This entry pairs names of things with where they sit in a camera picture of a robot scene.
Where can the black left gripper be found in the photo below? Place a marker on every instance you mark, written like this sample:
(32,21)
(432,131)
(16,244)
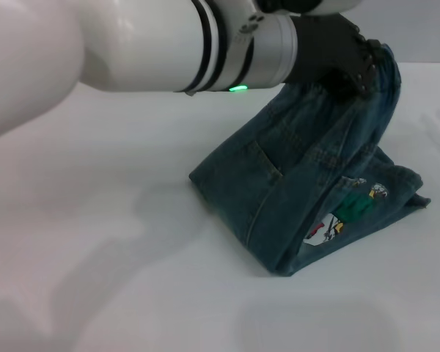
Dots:
(322,47)

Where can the blue denim shorts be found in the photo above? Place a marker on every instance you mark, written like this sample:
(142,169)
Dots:
(278,165)

